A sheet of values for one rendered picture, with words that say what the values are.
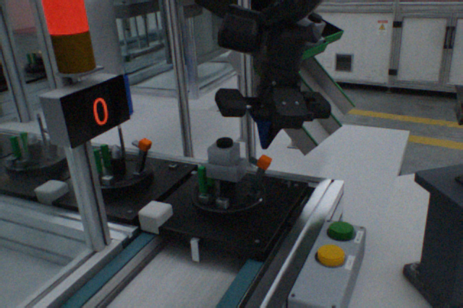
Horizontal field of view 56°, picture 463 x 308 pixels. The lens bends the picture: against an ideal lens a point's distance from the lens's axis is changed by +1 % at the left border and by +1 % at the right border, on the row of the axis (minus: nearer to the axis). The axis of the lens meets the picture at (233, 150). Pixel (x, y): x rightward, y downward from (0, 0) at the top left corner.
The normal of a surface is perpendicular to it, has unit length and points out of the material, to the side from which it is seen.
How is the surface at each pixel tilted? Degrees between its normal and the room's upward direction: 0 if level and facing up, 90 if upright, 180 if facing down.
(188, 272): 0
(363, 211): 0
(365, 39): 90
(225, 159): 90
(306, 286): 0
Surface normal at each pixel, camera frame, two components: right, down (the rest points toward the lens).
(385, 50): -0.54, 0.36
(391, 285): -0.06, -0.91
